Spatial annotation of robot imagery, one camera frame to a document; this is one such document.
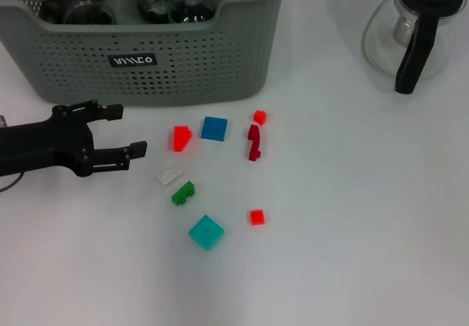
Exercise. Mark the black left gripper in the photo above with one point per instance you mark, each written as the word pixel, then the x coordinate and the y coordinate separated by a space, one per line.
pixel 47 146

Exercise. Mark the small red brick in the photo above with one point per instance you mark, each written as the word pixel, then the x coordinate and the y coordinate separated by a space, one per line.
pixel 257 217
pixel 259 117

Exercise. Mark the grey-green perforated storage bin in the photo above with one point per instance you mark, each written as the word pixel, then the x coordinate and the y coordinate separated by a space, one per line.
pixel 183 47

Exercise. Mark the teal square plate brick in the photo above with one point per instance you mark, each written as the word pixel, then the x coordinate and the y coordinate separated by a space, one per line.
pixel 206 232

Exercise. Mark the left gripper silver plug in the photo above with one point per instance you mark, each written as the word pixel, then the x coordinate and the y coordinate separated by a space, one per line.
pixel 2 121

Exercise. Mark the bright red slope brick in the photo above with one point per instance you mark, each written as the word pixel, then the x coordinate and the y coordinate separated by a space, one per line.
pixel 179 139

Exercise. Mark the dark red brick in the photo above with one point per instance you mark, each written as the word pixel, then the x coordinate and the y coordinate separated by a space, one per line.
pixel 253 139

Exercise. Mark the green brick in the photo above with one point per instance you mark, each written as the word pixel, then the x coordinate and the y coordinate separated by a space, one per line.
pixel 181 195

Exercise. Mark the blue square plate brick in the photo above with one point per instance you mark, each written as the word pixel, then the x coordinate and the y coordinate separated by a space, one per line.
pixel 214 128

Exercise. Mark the white brick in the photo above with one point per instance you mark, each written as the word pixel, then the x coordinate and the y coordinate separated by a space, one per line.
pixel 170 174

